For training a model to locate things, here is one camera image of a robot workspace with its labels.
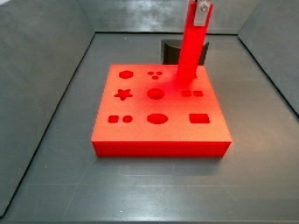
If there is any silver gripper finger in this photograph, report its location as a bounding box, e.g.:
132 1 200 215
194 0 212 26

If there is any black curved holder block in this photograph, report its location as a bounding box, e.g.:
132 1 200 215
162 39 210 66

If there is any red shape-sorting board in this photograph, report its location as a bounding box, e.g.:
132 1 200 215
91 65 232 158

